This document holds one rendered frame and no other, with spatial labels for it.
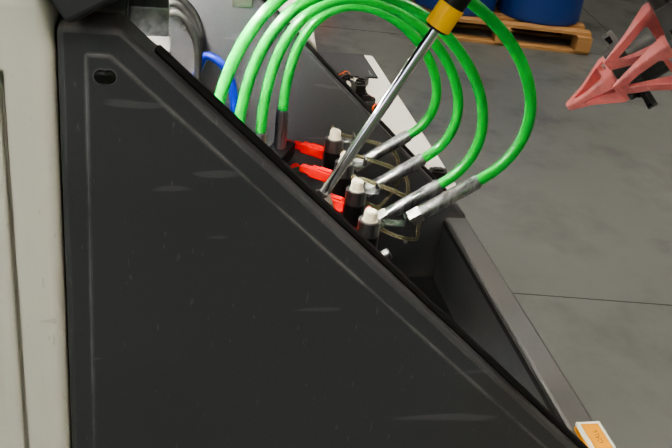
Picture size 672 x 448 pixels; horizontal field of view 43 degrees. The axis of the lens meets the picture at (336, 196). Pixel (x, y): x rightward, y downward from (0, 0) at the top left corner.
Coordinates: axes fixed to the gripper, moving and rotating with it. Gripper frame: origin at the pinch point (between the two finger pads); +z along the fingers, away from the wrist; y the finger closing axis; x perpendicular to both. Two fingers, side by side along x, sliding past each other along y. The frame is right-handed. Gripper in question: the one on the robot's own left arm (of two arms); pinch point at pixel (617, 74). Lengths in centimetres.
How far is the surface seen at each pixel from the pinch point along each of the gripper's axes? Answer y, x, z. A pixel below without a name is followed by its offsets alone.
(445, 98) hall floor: -308, 175, 130
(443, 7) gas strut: 29.9, -33.5, 1.7
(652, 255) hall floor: -161, 199, 56
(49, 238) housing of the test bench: 41, -42, 30
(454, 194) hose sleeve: 4.3, 0.2, 22.8
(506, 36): -1.0, -11.3, 7.3
